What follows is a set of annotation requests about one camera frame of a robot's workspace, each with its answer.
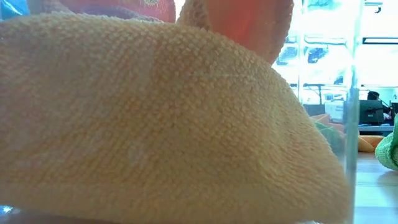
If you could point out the black background monitor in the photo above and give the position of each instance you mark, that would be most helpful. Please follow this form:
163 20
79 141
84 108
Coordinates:
371 112

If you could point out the green microfiber towel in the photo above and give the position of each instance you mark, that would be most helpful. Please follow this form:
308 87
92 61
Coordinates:
388 152
331 135

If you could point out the person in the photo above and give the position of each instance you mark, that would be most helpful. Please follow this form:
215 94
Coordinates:
373 95

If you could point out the orange microfiber towel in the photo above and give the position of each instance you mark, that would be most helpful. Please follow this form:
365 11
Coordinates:
370 143
155 124
248 28

